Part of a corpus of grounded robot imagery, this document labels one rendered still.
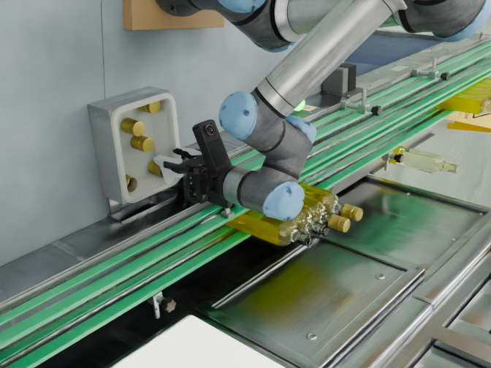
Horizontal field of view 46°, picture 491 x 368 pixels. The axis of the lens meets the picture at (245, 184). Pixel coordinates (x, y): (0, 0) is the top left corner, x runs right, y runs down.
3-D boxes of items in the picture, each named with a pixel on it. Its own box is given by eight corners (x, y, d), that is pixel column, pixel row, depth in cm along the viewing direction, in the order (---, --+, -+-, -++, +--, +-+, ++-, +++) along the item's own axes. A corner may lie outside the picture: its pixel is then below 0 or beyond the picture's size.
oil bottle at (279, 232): (222, 224, 149) (287, 250, 136) (220, 204, 147) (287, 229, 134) (237, 215, 153) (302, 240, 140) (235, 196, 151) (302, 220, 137)
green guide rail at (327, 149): (215, 199, 144) (239, 208, 139) (215, 196, 144) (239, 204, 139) (489, 59, 260) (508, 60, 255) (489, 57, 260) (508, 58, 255)
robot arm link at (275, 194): (313, 187, 111) (297, 228, 110) (269, 174, 118) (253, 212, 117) (293, 174, 105) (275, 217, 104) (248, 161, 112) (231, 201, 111)
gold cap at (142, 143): (129, 136, 134) (141, 139, 131) (141, 131, 136) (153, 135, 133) (131, 150, 135) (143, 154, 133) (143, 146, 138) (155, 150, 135)
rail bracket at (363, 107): (337, 109, 178) (375, 117, 169) (337, 86, 175) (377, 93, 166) (344, 106, 180) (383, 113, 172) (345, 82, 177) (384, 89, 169)
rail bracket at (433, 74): (409, 77, 208) (445, 82, 200) (410, 56, 205) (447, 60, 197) (415, 74, 211) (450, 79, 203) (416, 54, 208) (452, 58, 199)
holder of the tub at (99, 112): (106, 216, 137) (126, 225, 132) (87, 104, 126) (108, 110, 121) (161, 190, 148) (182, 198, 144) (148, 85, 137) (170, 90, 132)
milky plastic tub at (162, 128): (103, 197, 134) (126, 207, 129) (87, 104, 125) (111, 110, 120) (160, 172, 146) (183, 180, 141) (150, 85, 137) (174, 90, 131)
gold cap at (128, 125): (119, 120, 131) (131, 123, 128) (132, 115, 133) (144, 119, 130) (121, 134, 132) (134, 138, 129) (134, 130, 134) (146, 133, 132)
